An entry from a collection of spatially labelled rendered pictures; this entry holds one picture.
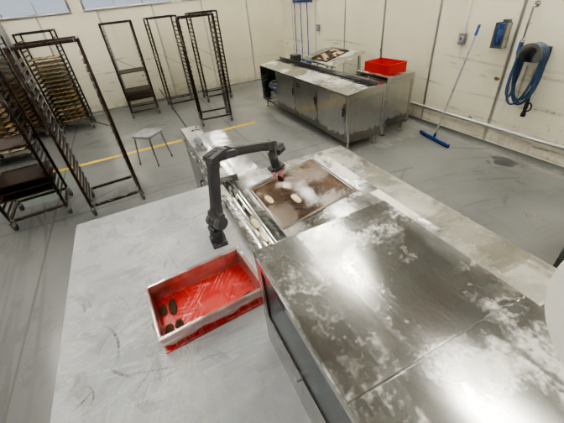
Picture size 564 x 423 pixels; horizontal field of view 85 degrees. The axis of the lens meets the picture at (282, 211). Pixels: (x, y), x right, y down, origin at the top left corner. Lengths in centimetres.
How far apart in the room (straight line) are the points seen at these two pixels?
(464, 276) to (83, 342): 147
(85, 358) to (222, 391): 61
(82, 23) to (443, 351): 838
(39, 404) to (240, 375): 169
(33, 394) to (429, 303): 249
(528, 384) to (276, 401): 75
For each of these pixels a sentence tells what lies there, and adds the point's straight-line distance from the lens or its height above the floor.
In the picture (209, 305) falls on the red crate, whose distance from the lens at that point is 150.
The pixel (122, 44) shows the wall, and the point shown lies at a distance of 853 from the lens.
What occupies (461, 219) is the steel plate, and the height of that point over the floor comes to 82.
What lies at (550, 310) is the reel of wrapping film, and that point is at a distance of 48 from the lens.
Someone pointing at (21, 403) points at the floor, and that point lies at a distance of 281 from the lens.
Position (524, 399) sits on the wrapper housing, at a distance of 80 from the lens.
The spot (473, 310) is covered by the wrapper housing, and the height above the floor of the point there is 130.
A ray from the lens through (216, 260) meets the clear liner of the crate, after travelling 157.
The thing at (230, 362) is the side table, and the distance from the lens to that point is 133.
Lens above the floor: 195
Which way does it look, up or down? 35 degrees down
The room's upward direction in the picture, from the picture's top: 6 degrees counter-clockwise
